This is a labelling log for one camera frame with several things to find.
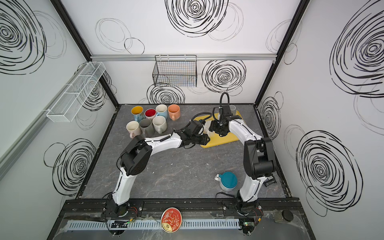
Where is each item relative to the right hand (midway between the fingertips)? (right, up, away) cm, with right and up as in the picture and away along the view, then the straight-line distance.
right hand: (211, 129), depth 94 cm
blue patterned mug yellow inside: (-50, +11, +9) cm, 52 cm away
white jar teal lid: (+7, -25, -18) cm, 32 cm away
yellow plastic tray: (+2, -6, -2) cm, 7 cm away
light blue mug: (-34, +13, +14) cm, 39 cm away
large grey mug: (-41, +1, 0) cm, 41 cm away
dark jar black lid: (+28, -37, -27) cm, 54 cm away
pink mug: (-51, +1, +4) cm, 51 cm away
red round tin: (-21, -40, -26) cm, 52 cm away
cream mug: (-35, +3, +8) cm, 36 cm away
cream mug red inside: (-42, +11, +12) cm, 45 cm away
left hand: (0, -6, -2) cm, 6 cm away
